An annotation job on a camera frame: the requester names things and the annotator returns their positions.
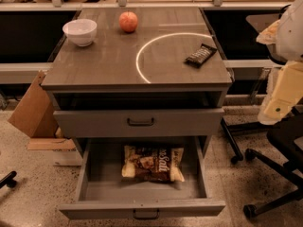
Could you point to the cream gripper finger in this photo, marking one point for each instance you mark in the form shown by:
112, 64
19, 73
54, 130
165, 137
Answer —
284, 90
268, 35

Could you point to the brown chip bag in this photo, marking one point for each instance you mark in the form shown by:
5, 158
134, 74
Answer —
153, 163

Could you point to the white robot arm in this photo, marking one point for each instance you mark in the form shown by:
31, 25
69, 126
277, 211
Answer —
287, 35

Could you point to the closed grey top drawer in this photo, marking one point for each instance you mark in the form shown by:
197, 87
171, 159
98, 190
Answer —
139, 123

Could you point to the grey drawer cabinet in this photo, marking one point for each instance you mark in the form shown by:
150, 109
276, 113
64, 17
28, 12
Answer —
144, 70

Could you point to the open grey middle drawer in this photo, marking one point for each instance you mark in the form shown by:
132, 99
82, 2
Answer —
102, 191

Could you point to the black side table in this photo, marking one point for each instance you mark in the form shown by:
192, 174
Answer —
261, 21

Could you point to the black office chair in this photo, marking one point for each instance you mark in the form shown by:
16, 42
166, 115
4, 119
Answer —
286, 137

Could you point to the black snack bar wrapper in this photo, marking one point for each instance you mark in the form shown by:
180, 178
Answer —
198, 58

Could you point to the red apple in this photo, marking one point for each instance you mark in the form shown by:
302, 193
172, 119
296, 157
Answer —
128, 21

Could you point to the white bowl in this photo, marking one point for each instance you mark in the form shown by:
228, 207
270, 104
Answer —
80, 32

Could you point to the brown cardboard piece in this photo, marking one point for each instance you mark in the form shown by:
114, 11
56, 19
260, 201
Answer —
34, 117

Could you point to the black chair caster left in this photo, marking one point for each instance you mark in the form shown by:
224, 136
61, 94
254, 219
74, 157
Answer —
8, 180

